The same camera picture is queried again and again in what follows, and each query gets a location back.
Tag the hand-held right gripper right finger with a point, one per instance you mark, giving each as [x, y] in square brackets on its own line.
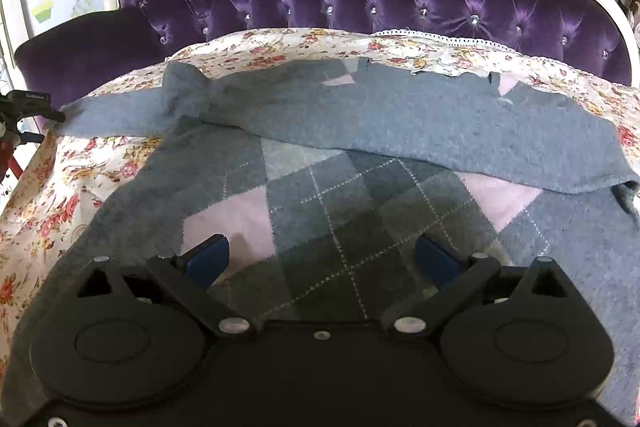
[436, 263]

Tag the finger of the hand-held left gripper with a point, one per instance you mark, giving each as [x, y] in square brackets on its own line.
[30, 103]

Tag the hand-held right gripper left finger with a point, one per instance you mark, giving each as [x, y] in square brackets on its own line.
[207, 263]

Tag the grey argyle knit sweater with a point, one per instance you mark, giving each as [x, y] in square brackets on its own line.
[350, 117]

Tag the red tube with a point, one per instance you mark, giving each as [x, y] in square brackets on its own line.
[11, 157]

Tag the floral printed blanket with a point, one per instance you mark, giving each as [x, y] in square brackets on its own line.
[125, 162]

